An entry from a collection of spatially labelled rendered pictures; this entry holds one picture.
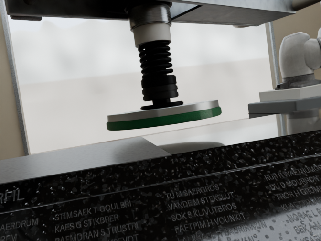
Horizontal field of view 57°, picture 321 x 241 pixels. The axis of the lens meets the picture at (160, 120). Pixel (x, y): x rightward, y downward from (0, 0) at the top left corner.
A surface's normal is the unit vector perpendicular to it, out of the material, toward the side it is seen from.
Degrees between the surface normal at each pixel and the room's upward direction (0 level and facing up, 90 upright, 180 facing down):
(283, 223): 45
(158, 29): 90
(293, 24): 90
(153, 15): 90
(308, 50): 86
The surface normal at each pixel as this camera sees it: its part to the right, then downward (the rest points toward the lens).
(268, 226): 0.01, -0.68
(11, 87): 0.25, 0.02
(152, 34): -0.01, 0.06
